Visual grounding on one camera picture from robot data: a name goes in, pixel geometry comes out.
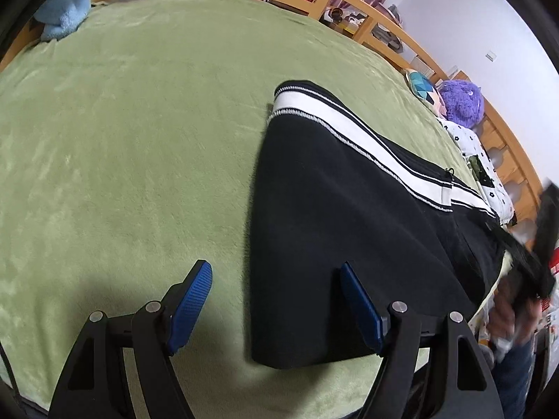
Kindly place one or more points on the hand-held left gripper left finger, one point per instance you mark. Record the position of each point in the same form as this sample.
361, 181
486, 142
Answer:
190, 310

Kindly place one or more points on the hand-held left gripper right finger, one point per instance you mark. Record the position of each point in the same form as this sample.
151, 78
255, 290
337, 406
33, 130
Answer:
362, 310

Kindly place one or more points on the black pants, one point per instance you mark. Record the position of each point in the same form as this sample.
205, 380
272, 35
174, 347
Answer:
332, 227

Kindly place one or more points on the person's right hand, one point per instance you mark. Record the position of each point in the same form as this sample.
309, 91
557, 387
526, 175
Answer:
511, 314

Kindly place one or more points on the white floral pillow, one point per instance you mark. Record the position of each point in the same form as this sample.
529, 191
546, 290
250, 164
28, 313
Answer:
493, 179

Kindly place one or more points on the person's blue jeans leg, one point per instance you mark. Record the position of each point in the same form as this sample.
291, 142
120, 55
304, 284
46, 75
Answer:
515, 379

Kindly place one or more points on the purple plush toy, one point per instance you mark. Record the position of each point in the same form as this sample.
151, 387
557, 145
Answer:
463, 104

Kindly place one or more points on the green fleece blanket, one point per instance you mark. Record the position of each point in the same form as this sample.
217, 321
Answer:
131, 139

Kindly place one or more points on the geometric patterned cushion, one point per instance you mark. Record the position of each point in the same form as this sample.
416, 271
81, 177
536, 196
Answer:
426, 91

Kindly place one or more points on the pile of papers and boxes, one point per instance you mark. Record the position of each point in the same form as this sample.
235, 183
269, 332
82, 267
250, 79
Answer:
388, 30

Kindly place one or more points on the cardboard box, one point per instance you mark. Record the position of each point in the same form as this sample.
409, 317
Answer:
350, 27

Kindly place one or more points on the light blue fleece robe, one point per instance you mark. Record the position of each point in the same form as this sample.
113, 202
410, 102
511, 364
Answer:
61, 17

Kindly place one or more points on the white wall socket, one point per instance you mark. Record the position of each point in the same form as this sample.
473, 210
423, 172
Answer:
491, 56

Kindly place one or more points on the wooden bed frame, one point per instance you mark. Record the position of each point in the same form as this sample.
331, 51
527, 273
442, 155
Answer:
324, 2

